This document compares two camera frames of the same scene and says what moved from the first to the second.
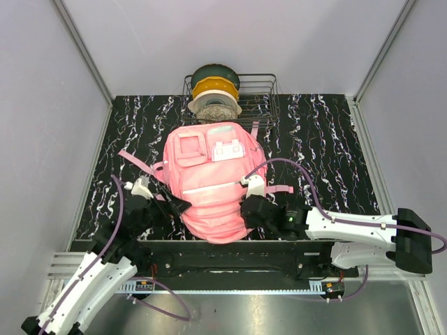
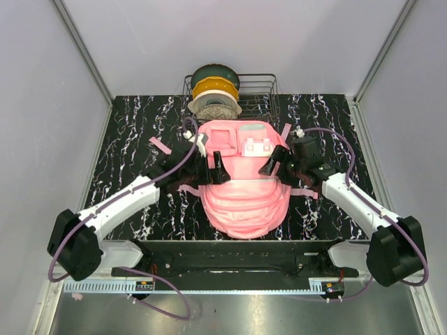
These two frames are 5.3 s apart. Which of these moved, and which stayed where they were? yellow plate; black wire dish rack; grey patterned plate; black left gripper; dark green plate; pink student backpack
Moved: pink student backpack; black left gripper
Stayed: dark green plate; black wire dish rack; grey patterned plate; yellow plate
